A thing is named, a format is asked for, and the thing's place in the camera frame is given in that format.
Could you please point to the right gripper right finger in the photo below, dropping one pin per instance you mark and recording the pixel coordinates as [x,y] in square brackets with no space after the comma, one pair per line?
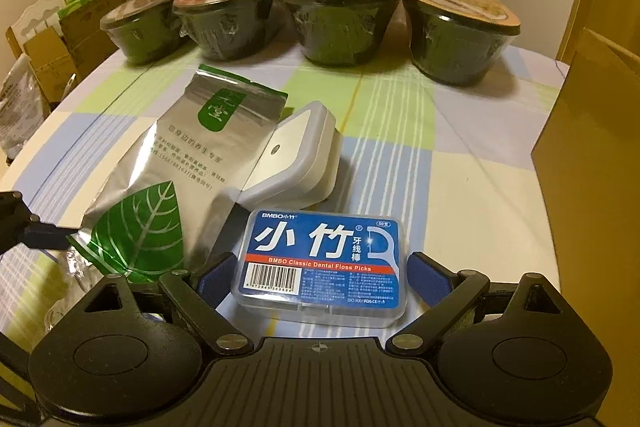
[449,297]

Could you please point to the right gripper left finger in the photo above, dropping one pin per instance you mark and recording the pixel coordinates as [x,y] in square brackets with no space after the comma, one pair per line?
[196,296]

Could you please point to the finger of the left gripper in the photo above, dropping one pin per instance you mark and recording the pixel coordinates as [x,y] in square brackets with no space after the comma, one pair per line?
[18,225]

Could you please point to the clear bag metal hooks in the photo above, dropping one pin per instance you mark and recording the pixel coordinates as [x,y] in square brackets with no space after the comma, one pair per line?
[72,278]

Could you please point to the silver green leaf pouch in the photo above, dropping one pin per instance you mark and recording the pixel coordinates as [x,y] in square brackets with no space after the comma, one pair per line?
[166,201]

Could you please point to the blue dental floss box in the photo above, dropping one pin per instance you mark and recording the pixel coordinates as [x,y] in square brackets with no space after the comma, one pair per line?
[321,267]

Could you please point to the white square plastic case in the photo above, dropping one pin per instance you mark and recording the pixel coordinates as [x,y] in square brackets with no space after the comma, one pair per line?
[298,168]

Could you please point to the white plastic bag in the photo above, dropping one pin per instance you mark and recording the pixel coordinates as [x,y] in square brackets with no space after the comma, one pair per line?
[23,108]

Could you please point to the checkered tablecloth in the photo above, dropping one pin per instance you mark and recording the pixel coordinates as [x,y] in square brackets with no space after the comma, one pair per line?
[452,166]

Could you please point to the cardboard boxes side pile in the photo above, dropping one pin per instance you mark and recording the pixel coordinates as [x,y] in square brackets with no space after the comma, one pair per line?
[63,40]

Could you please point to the brown cardboard box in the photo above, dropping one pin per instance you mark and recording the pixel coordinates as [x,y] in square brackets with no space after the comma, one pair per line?
[587,162]

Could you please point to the dark lid noodle bowl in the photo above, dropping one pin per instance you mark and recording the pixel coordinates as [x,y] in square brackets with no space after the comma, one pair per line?
[144,30]

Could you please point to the orange lid noodle bowl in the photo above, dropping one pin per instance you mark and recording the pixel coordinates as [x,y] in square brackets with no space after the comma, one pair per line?
[456,42]

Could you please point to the maroon lid noodle bowl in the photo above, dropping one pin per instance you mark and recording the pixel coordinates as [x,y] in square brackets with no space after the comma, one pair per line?
[226,30]

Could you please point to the red lid noodle bowl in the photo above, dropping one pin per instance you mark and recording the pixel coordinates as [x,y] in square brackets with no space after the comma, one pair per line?
[340,32]

